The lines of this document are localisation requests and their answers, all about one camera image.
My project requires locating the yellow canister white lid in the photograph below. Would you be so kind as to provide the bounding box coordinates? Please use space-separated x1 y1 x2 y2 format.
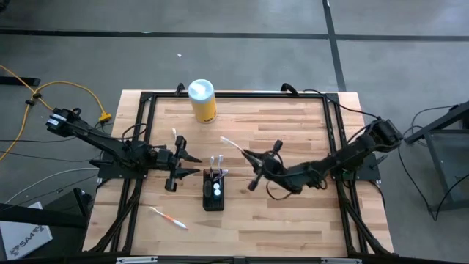
187 78 218 125

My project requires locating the black floor bar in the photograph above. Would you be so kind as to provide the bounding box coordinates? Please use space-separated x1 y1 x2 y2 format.
0 76 42 87

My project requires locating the yellow extension cord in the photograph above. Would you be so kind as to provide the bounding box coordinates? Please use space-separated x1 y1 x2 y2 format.
0 64 113 163

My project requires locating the grey metal bracket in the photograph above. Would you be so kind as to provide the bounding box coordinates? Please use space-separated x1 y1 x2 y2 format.
115 256 159 264
321 257 363 264

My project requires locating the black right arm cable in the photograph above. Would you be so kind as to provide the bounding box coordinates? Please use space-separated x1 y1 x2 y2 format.
303 89 382 122

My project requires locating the black floor cable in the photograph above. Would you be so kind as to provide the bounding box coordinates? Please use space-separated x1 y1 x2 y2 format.
0 130 80 144
397 144 437 223
433 174 469 223
402 105 459 147
0 149 106 164

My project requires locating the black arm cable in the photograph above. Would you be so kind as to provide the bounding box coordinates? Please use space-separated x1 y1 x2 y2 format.
119 122 164 150
303 89 382 122

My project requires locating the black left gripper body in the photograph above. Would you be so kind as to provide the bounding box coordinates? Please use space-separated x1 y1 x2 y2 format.
152 136 186 192

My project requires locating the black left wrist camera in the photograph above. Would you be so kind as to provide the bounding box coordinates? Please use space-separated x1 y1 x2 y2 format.
157 147 174 162

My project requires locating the black equipment stand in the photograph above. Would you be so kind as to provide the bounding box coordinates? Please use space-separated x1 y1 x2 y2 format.
0 186 95 230

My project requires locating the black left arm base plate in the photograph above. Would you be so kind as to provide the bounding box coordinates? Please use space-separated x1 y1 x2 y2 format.
97 150 152 180

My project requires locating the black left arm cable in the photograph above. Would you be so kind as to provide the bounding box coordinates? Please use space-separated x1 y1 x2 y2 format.
119 122 164 150

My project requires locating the white box with print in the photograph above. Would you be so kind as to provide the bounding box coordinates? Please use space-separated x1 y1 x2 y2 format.
0 200 54 262

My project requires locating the black wire caddy rack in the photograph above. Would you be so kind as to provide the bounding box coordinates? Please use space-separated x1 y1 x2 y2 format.
202 168 226 213

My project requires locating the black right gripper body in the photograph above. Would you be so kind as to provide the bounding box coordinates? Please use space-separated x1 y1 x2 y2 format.
247 139 294 191

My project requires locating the dark metal side table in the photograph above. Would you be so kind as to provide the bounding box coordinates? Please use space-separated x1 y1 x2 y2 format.
404 100 469 214

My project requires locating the grey floor cable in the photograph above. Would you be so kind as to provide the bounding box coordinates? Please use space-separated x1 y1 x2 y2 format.
3 166 100 205

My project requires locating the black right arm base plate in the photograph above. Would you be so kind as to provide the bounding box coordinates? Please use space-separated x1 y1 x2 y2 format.
327 151 382 183

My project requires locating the black metal table frame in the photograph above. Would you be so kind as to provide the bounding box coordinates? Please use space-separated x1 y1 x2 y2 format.
83 90 395 257

